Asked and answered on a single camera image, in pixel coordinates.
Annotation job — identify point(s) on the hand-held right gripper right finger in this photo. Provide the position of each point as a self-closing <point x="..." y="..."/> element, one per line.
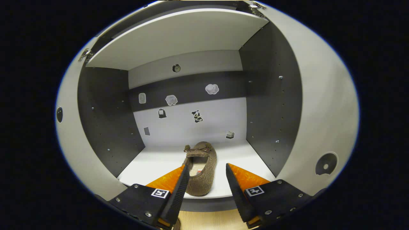
<point x="238" y="195"/>

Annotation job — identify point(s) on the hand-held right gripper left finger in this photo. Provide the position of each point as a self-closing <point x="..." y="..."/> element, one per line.
<point x="177" y="199"/>

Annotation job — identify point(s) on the white shoe cabinet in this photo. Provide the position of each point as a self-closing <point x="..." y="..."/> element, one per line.
<point x="191" y="134"/>

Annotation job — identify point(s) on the white shoe cabinet door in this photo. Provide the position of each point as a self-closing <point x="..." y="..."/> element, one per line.
<point x="326" y="111"/>
<point x="73" y="143"/>

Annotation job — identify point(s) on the brown fuzzy shoe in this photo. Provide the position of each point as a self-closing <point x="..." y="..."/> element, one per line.
<point x="204" y="172"/>

